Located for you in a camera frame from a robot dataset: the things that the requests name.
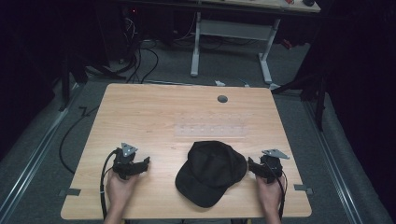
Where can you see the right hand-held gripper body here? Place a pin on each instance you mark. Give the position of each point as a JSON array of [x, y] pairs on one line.
[[273, 165]]

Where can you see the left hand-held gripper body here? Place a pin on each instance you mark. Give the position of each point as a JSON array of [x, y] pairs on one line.
[[124, 161]]

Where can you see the black baseball cap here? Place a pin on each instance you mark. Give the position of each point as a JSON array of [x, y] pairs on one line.
[[208, 172]]

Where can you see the person's right hand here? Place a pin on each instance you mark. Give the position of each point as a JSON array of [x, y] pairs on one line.
[[269, 194]]

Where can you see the person's left hand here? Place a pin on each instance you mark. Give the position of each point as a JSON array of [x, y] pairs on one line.
[[120, 191]]

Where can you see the grey tape piece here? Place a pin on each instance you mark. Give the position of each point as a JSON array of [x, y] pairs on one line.
[[70, 192], [302, 188]]

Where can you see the small white floor object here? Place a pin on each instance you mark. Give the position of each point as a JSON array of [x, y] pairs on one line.
[[219, 83]]

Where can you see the black stand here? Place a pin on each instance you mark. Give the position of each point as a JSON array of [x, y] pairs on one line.
[[311, 87], [64, 84]]

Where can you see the red object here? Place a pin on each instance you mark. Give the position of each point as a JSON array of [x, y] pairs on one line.
[[287, 44]]

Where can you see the white-framed desk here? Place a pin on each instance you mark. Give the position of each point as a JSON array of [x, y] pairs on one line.
[[233, 29]]

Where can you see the black computer mouse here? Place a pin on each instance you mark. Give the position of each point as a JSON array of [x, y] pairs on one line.
[[308, 2]]

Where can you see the metal floor rail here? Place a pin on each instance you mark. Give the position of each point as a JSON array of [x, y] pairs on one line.
[[333, 165], [34, 155]]

